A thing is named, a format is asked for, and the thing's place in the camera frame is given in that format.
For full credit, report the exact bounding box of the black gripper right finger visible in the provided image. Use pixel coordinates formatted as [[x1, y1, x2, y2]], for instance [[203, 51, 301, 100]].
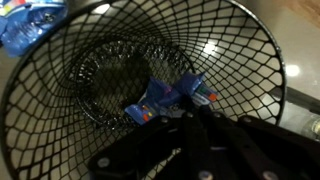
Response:
[[199, 107, 320, 180]]

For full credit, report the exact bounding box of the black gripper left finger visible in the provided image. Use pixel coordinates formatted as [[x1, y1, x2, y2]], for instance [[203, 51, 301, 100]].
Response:
[[88, 113, 202, 180]]

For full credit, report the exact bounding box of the blue snack packet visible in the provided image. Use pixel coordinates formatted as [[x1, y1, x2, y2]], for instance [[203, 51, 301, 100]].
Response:
[[125, 72, 218, 125], [0, 0, 68, 57]]

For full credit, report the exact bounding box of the black wire mesh bin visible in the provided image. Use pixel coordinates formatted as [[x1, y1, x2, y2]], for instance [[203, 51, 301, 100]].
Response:
[[1, 0, 286, 180]]

